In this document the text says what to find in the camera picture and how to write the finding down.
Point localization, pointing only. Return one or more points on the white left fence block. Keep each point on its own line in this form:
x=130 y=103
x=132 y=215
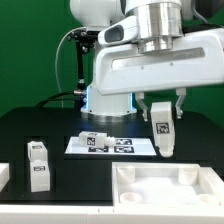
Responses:
x=4 y=175

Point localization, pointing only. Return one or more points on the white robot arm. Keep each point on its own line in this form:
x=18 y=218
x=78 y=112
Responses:
x=141 y=47

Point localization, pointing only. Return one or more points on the white square tabletop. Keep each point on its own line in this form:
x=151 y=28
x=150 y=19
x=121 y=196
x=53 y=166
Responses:
x=165 y=185

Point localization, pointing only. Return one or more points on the white front fence bar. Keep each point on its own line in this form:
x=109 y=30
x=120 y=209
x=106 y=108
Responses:
x=38 y=214

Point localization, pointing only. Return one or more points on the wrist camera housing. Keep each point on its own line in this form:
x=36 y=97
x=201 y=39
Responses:
x=122 y=32

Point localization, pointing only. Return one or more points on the white tag sheet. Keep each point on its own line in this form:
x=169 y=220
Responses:
x=123 y=146

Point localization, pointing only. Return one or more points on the black camera on stand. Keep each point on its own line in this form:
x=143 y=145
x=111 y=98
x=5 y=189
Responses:
x=85 y=40

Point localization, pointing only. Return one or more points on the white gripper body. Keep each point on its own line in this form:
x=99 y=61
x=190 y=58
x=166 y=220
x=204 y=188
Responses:
x=197 y=59

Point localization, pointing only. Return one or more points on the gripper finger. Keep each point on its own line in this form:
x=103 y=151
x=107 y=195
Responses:
x=181 y=94
x=139 y=98

